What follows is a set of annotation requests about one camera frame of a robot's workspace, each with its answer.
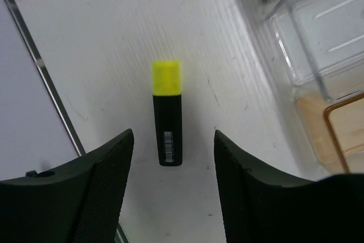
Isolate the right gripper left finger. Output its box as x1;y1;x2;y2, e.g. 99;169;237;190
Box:
1;129;134;242

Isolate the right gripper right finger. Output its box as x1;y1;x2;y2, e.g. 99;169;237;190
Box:
214;131;363;242

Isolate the yellow highlighter marker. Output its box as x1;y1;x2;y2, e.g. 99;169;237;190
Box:
152;60;183;166

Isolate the amber transparent tray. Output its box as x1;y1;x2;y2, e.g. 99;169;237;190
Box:
296;92;363;174

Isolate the clear transparent tray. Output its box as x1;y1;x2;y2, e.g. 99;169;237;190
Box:
267;0;363;101

